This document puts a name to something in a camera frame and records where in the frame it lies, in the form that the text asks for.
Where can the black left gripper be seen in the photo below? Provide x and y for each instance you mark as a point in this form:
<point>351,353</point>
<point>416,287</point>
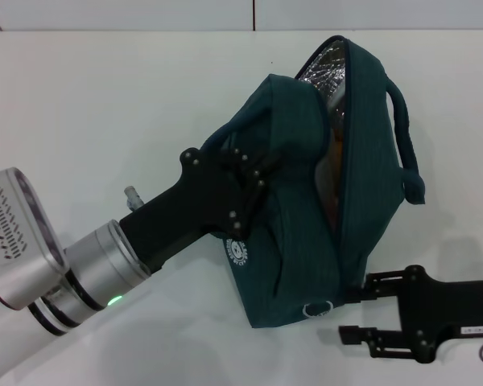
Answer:
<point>193,209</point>

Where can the dark teal insulated lunch bag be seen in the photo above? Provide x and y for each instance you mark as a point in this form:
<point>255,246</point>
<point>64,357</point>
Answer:
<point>290,225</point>

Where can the silver left gripper connector stub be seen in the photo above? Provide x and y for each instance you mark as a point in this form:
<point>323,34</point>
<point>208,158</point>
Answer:
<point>133,198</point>

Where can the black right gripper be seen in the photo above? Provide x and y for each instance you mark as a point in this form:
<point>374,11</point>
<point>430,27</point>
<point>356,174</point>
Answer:
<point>447,309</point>

